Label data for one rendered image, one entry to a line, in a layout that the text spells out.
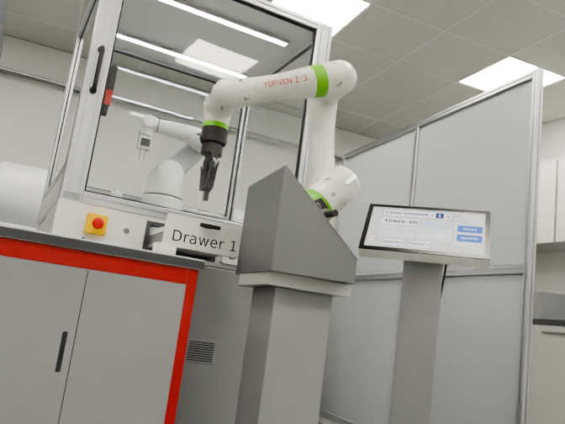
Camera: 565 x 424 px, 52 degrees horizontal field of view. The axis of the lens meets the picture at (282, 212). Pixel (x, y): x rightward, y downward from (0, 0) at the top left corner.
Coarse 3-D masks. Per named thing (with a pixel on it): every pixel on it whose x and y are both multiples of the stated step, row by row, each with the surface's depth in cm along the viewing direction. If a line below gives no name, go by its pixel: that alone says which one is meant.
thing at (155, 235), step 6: (162, 228) 205; (150, 234) 219; (156, 234) 210; (162, 234) 203; (150, 240) 216; (156, 240) 208; (150, 246) 220; (180, 252) 227; (186, 252) 224; (192, 252) 222; (198, 252) 218
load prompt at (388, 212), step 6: (384, 210) 258; (390, 210) 258; (396, 210) 257; (402, 210) 257; (408, 210) 256; (414, 210) 256; (402, 216) 253; (408, 216) 253; (414, 216) 252; (420, 216) 252; (426, 216) 251; (432, 216) 251; (438, 216) 250; (444, 216) 250; (450, 216) 249
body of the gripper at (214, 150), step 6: (204, 144) 201; (210, 144) 200; (216, 144) 201; (204, 150) 201; (210, 150) 200; (216, 150) 201; (222, 150) 203; (210, 156) 200; (216, 156) 200; (210, 162) 200
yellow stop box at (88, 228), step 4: (88, 216) 206; (92, 216) 207; (96, 216) 208; (100, 216) 208; (104, 216) 209; (88, 220) 206; (104, 220) 209; (88, 224) 206; (104, 224) 209; (84, 228) 208; (88, 228) 206; (92, 228) 207; (104, 228) 208; (84, 232) 208; (88, 232) 206; (92, 232) 206; (96, 232) 207; (100, 232) 208; (104, 232) 208
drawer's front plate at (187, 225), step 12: (168, 216) 196; (180, 216) 197; (168, 228) 195; (180, 228) 197; (192, 228) 199; (204, 228) 201; (228, 228) 205; (240, 228) 207; (168, 240) 195; (180, 240) 196; (192, 240) 198; (216, 240) 202; (228, 240) 204; (204, 252) 202; (216, 252) 202; (228, 252) 204
